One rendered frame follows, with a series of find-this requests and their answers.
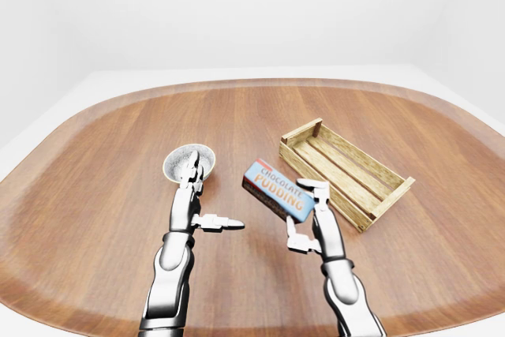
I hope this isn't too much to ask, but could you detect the blue chocolate pudding box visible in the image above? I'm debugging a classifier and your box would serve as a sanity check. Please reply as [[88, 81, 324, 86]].
[[241, 158, 316, 223]]

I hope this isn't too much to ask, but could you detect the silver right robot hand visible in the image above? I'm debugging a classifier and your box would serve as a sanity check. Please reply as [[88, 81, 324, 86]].
[[285, 178, 348, 263]]

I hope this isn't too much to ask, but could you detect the patterned grey bowl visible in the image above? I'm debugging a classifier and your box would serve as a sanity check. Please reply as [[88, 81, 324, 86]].
[[163, 143, 217, 185]]

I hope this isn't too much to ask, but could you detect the wooden slat tray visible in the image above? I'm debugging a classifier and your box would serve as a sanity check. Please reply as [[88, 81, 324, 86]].
[[279, 118, 417, 234]]

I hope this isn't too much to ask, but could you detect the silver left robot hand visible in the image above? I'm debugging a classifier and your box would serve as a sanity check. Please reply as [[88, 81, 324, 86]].
[[168, 149, 245, 236]]

